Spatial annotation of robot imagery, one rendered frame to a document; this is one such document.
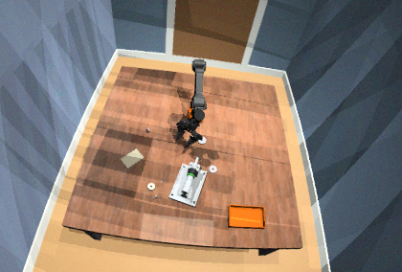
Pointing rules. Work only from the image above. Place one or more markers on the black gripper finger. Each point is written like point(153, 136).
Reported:
point(179, 133)
point(191, 141)

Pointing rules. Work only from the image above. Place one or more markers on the orange shallow tray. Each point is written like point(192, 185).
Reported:
point(246, 217)

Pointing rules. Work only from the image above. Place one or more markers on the white flat disc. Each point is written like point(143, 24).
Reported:
point(202, 142)

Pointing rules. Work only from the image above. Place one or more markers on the cream ring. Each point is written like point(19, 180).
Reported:
point(151, 187)

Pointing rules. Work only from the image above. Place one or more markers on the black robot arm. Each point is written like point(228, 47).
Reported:
point(197, 104)

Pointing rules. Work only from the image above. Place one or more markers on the white flat washer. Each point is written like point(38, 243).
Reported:
point(214, 169)

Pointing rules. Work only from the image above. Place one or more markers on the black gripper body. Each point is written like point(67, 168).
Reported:
point(192, 132)

